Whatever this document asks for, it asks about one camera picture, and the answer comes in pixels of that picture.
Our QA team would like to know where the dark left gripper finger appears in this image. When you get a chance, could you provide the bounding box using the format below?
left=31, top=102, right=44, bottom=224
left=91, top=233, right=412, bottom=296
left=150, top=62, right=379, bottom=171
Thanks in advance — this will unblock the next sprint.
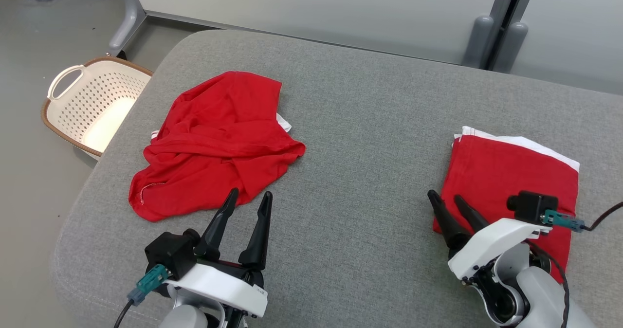
left=238, top=191, right=274, bottom=271
left=194, top=188, right=240, bottom=263

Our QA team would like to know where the right camera cable teal plug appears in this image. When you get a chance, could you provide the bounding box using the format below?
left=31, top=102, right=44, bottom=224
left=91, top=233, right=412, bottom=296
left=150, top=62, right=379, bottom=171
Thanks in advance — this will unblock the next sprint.
left=543, top=200, right=623, bottom=233

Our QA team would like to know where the rounded grey partition foot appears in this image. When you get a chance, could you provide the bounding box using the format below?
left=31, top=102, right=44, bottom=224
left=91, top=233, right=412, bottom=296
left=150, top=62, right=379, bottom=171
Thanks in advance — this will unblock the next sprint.
left=493, top=22, right=529, bottom=73
left=462, top=16, right=496, bottom=69

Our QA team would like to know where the red garment with white trim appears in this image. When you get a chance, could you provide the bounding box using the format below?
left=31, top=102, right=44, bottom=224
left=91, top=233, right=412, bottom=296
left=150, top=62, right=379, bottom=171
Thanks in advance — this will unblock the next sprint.
left=432, top=126, right=581, bottom=285

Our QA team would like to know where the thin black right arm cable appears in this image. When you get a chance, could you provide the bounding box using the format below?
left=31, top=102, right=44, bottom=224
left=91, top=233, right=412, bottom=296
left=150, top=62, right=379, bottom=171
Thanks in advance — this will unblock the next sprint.
left=526, top=239, right=571, bottom=328

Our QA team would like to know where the red Bulls 23 jersey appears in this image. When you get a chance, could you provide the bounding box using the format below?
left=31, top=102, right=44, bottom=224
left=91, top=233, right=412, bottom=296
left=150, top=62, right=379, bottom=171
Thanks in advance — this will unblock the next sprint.
left=128, top=71, right=306, bottom=222

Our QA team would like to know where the left camera cable teal plug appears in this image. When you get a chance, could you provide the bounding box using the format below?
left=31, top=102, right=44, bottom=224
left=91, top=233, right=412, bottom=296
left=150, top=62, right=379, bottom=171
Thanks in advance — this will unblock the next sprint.
left=113, top=264, right=171, bottom=328

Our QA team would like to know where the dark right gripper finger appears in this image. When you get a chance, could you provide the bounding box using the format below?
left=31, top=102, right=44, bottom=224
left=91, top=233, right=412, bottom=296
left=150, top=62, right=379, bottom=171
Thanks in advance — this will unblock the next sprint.
left=454, top=195, right=490, bottom=234
left=427, top=190, right=472, bottom=251

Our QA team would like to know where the thick grey desk leg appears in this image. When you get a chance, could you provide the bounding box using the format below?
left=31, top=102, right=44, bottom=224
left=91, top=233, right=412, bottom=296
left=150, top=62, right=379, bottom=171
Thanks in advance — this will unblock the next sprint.
left=106, top=0, right=147, bottom=59

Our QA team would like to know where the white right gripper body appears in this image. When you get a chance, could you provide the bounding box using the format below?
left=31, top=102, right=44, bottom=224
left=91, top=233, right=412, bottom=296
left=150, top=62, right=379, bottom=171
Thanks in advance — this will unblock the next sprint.
left=448, top=219, right=553, bottom=283

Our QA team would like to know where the grey partition frame post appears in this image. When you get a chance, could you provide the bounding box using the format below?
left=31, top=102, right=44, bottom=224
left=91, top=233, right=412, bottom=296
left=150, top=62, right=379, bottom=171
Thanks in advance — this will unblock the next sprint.
left=487, top=0, right=541, bottom=71

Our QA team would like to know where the cream perforated laundry basket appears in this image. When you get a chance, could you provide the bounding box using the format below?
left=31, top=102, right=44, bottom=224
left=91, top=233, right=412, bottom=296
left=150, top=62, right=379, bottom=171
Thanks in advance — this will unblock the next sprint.
left=41, top=57, right=154, bottom=159

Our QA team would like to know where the camera cable teal plug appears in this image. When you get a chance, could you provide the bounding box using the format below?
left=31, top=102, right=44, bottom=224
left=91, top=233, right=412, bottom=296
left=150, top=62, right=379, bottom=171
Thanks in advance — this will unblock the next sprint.
left=113, top=264, right=171, bottom=328
left=543, top=200, right=623, bottom=233

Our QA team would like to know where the grey fabric sofa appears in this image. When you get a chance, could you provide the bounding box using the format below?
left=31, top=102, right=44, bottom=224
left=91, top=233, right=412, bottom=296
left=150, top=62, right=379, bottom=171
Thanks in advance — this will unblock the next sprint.
left=49, top=29, right=623, bottom=328

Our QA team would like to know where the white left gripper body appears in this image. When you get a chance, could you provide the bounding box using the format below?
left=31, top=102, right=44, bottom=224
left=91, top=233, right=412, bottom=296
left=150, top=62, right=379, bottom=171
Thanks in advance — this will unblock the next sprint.
left=165, top=257, right=269, bottom=319

